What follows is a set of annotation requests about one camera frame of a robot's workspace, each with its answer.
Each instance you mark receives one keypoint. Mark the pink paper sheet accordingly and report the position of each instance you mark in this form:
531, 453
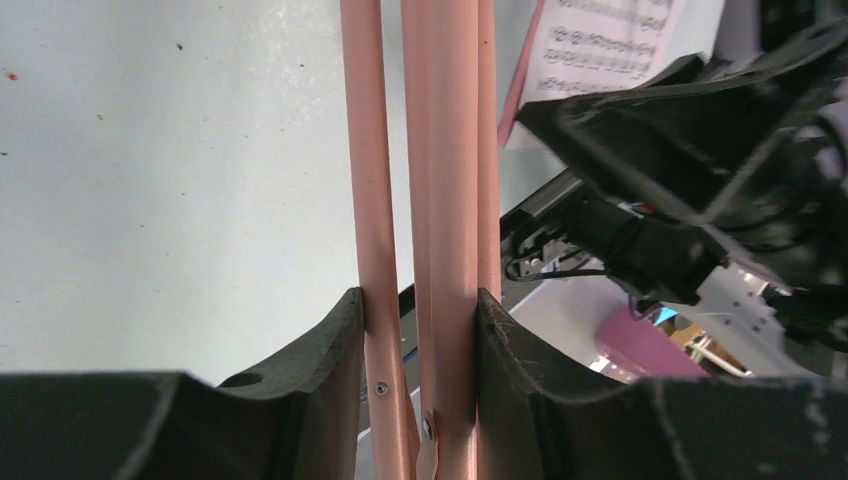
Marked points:
514, 93

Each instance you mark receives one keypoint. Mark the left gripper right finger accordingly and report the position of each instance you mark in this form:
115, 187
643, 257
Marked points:
543, 415

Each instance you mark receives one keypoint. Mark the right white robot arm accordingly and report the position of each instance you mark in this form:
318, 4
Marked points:
734, 310

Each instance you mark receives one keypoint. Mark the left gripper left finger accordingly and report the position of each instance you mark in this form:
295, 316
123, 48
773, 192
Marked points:
294, 415

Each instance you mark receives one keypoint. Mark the pink music stand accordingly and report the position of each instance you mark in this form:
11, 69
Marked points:
450, 102

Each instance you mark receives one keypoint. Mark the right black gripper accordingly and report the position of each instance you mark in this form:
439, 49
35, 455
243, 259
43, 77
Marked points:
733, 157

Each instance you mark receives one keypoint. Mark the white sheet music page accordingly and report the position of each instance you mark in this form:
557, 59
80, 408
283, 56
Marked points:
587, 46

